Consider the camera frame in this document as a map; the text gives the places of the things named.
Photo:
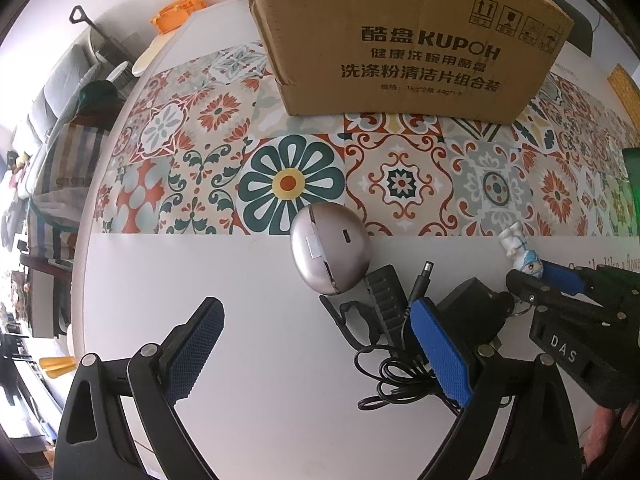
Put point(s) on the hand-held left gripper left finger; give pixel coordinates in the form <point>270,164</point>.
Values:
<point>195,345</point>

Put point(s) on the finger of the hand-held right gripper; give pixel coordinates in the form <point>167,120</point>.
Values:
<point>530,290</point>
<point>565,280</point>

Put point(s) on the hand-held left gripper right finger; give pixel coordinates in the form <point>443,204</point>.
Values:
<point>442,355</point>

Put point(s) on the brown cardboard box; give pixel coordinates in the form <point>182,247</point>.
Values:
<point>400,45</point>

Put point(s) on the green box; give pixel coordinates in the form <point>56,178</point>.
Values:
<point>632,190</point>

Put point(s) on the silver computer mouse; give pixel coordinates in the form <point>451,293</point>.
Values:
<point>340,245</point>

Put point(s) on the patterned floral table mat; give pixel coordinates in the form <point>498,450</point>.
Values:
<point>400,180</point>

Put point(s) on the wicker tissue box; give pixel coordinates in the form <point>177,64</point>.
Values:
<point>626,85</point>

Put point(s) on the chair with striped cloth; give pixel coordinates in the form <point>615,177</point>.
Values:
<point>60,175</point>

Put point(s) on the dark green hat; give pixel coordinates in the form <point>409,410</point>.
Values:
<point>100,95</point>

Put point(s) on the dark grey dining chair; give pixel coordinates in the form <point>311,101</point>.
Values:
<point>570,5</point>

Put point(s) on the white cylindrical bin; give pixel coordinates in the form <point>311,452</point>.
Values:
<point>120,71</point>

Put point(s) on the grey fabric sofa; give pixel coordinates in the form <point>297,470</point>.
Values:
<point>55,95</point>

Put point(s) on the cream flower-shaped side table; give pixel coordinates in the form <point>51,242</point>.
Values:
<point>147,52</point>

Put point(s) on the upright vacuum cleaner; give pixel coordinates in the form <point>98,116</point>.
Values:
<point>95,30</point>

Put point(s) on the orange plastic basket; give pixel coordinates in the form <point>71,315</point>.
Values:
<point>177,12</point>

